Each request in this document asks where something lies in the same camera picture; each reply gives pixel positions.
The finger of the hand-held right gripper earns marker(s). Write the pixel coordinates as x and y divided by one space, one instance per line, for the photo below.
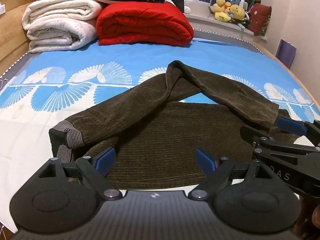
291 126
252 135

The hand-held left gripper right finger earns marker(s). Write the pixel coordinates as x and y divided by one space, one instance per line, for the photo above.
205 160

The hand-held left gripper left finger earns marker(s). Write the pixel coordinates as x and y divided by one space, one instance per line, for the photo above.
106 158

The person's right hand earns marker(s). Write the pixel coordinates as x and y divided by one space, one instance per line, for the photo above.
311 217

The purple bag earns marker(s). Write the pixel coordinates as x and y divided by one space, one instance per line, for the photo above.
286 55

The blue and white printed bedsheet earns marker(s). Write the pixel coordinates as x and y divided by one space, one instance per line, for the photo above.
125 60

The dark red cushion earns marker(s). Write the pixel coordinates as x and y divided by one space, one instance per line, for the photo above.
260 20

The yellow bear plush toy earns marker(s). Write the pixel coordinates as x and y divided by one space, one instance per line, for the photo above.
237 11

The white window sill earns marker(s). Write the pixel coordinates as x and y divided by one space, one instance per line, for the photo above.
200 17

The yellow duck plush toy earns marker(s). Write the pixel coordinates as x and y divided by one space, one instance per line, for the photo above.
221 5

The red folded blanket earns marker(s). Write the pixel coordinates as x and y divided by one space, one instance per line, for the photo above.
142 22

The white plush toy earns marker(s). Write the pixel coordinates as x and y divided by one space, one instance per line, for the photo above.
187 5

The white folded quilt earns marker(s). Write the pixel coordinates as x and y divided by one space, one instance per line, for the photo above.
57 17

